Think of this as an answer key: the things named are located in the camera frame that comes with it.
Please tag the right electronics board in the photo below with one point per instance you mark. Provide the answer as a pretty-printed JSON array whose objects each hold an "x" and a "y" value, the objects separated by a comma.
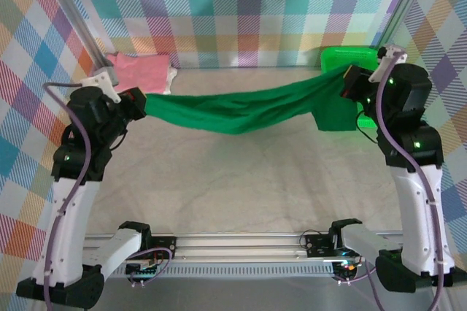
[{"x": 346, "y": 271}]

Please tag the grey metal panel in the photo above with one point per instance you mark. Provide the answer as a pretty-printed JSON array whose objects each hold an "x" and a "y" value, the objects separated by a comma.
[{"x": 237, "y": 294}]

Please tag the aluminium frame post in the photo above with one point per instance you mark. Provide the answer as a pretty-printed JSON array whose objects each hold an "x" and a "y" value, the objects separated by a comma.
[
  {"x": 80, "y": 19},
  {"x": 405, "y": 0}
]

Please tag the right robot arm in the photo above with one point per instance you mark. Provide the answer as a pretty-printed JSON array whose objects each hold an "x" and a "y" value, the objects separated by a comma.
[{"x": 412, "y": 216}]

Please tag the left electronics board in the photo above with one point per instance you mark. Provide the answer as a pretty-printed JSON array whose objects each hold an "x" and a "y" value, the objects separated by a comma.
[{"x": 144, "y": 271}]

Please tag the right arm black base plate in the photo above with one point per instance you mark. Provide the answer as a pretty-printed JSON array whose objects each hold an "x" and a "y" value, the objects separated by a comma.
[{"x": 319, "y": 245}]

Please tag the electronics board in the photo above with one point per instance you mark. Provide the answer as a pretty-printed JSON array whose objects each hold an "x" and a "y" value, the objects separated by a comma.
[
  {"x": 144, "y": 271},
  {"x": 346, "y": 271}
]

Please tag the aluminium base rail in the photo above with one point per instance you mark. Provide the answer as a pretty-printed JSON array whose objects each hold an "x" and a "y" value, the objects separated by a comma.
[{"x": 237, "y": 245}]

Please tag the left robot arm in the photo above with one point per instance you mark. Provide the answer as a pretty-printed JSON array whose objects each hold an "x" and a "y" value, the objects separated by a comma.
[{"x": 69, "y": 223}]

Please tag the pink folded t-shirt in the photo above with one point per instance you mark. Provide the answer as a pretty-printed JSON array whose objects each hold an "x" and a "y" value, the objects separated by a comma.
[{"x": 142, "y": 70}]

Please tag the green plastic basket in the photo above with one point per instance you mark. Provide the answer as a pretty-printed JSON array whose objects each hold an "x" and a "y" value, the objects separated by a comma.
[{"x": 350, "y": 57}]

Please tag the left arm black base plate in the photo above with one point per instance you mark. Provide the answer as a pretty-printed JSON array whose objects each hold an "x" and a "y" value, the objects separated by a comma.
[{"x": 164, "y": 247}]

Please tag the green t-shirt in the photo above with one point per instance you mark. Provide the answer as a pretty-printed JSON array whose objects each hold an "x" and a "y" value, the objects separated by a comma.
[{"x": 226, "y": 114}]

